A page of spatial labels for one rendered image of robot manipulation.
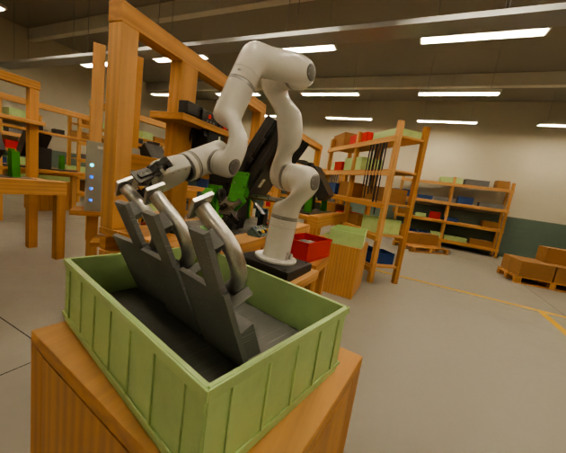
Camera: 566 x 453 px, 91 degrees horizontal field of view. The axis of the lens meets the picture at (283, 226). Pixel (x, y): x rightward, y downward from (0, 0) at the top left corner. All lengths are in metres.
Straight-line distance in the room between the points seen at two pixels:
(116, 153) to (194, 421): 1.34
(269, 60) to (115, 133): 0.89
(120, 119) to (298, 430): 1.46
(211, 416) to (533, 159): 10.95
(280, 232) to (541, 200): 10.29
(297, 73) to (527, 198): 10.28
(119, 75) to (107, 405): 1.37
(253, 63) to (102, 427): 0.97
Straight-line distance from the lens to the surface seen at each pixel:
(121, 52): 1.68
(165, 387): 0.51
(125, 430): 0.63
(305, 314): 0.78
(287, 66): 1.05
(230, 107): 0.92
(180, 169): 0.80
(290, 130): 1.12
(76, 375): 0.76
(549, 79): 9.34
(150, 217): 0.58
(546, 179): 11.15
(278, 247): 1.18
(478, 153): 10.84
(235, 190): 1.87
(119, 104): 1.63
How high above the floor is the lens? 1.23
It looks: 9 degrees down
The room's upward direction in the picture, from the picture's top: 8 degrees clockwise
